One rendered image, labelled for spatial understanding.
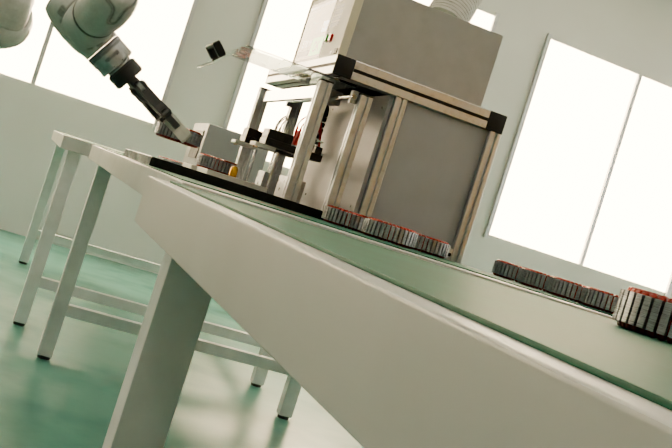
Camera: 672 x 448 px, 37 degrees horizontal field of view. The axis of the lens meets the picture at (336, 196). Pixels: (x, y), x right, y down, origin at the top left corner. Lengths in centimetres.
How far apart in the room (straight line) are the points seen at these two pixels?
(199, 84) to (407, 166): 495
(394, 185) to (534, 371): 208
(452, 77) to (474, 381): 222
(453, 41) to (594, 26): 587
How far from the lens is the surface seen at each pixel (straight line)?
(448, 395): 28
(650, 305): 90
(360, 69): 228
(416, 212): 235
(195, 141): 237
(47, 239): 401
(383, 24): 242
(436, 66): 247
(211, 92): 721
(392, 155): 232
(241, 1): 730
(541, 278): 216
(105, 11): 219
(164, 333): 100
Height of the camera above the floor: 77
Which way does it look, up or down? 1 degrees up
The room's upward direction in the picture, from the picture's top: 18 degrees clockwise
